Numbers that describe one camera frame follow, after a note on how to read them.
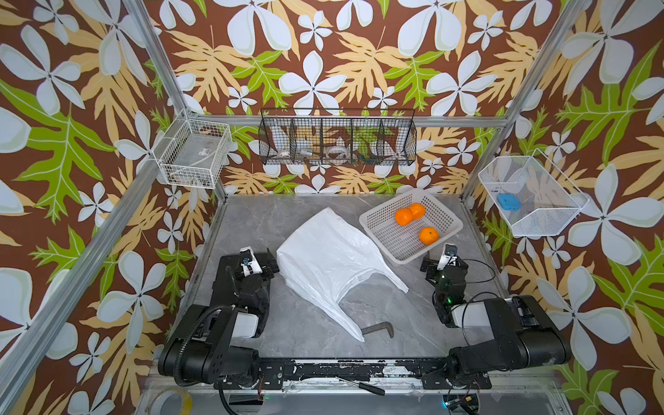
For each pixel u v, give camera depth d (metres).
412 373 0.75
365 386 0.72
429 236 1.00
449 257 0.75
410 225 1.08
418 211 1.08
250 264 0.73
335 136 0.97
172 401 0.70
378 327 0.82
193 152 0.86
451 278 0.70
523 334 0.45
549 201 0.76
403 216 1.05
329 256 0.94
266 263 0.79
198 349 0.42
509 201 0.83
